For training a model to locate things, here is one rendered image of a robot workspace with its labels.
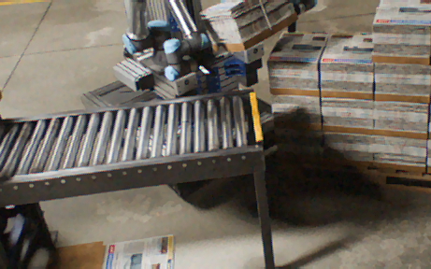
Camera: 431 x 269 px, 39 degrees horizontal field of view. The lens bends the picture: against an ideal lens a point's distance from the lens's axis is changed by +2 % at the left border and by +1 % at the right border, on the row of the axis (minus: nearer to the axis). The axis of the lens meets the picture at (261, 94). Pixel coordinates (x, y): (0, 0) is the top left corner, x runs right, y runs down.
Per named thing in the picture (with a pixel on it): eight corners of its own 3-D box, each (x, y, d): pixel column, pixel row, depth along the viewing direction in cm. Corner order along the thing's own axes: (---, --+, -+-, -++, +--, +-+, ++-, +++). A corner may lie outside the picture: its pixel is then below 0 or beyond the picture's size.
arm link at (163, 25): (177, 44, 338) (172, 21, 331) (155, 51, 332) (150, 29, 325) (166, 36, 347) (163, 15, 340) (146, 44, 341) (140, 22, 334)
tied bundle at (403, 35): (380, 32, 347) (380, -7, 335) (434, 34, 339) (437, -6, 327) (371, 63, 316) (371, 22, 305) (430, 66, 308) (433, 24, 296)
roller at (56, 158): (76, 122, 308) (74, 114, 306) (56, 180, 268) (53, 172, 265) (65, 123, 308) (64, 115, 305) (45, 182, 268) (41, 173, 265)
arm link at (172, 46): (180, 35, 297) (185, 55, 302) (160, 42, 292) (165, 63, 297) (188, 37, 291) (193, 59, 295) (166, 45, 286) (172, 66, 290)
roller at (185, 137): (193, 104, 309) (186, 98, 307) (193, 159, 268) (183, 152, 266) (187, 110, 310) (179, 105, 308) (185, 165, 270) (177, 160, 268)
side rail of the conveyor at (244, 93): (255, 106, 318) (253, 87, 312) (256, 112, 314) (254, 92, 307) (-6, 139, 314) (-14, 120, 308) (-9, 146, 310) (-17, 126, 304)
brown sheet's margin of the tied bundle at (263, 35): (237, 41, 327) (234, 34, 326) (268, 37, 304) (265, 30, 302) (214, 53, 319) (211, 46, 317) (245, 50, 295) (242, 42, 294)
